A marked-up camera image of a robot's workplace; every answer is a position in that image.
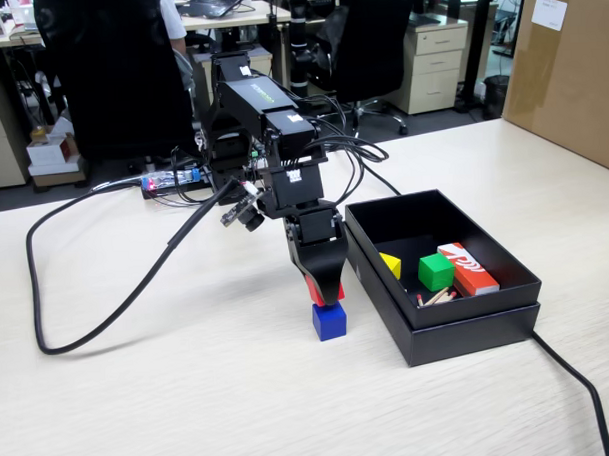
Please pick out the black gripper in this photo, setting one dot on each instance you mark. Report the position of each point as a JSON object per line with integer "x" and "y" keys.
{"x": 317, "y": 225}

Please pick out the red cube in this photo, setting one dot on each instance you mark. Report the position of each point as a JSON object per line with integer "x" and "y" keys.
{"x": 314, "y": 290}

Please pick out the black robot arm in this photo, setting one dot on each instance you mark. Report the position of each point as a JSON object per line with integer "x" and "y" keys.
{"x": 250, "y": 97}

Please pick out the blue cube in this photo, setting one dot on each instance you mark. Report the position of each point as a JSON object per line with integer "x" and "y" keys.
{"x": 330, "y": 324}

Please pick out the green cube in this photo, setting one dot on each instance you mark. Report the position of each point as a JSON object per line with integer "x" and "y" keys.
{"x": 436, "y": 273}

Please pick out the yellow wedge block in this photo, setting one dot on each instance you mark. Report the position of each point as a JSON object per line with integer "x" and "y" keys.
{"x": 393, "y": 267}

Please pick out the orange white matchbox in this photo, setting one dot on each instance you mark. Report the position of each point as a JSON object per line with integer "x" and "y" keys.
{"x": 473, "y": 274}

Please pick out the clear-wrapped controller board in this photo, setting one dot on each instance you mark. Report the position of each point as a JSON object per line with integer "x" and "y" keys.
{"x": 158, "y": 182}

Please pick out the black power strip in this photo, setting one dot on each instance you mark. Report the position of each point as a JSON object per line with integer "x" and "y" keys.
{"x": 148, "y": 193}

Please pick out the black chair chrome base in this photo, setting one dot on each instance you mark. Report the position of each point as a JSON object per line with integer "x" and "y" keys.
{"x": 373, "y": 50}

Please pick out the black pole white rings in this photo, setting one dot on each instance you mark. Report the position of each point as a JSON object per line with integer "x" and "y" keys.
{"x": 297, "y": 28}

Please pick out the black trash bin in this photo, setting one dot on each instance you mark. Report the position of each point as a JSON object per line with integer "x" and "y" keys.
{"x": 496, "y": 98}

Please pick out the beige office desk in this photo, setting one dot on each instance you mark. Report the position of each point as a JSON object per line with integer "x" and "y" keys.
{"x": 227, "y": 21}

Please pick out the black laptop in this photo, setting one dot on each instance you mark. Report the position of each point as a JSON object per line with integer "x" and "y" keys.
{"x": 216, "y": 3}

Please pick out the black high-back office chair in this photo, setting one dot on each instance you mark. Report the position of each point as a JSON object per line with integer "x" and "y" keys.
{"x": 114, "y": 69}

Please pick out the flat white box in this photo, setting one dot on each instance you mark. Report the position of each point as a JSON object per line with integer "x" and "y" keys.
{"x": 52, "y": 169}

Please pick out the desk with black leg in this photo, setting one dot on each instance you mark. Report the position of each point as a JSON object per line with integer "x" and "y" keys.
{"x": 478, "y": 42}

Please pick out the seated person white shirt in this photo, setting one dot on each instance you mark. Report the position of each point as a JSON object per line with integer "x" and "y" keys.
{"x": 172, "y": 17}

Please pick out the white carton box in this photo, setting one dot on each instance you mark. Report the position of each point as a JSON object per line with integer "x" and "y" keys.
{"x": 46, "y": 152}

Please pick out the large cardboard box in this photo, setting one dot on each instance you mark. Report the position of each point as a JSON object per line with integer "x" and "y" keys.
{"x": 569, "y": 78}

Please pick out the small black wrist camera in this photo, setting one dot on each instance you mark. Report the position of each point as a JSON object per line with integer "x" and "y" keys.
{"x": 253, "y": 220}

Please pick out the beige three-drawer pedestal cabinet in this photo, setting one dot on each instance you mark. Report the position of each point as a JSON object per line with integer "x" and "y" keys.
{"x": 434, "y": 68}

